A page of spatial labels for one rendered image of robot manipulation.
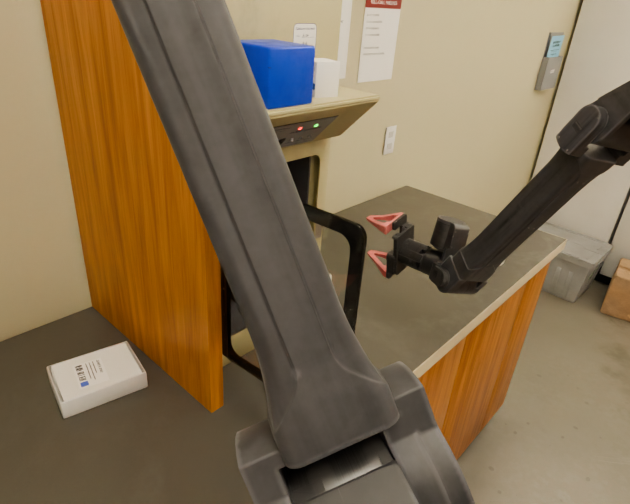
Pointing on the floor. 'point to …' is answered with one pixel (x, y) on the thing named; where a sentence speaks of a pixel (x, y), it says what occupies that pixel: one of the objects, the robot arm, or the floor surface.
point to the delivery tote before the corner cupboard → (573, 263)
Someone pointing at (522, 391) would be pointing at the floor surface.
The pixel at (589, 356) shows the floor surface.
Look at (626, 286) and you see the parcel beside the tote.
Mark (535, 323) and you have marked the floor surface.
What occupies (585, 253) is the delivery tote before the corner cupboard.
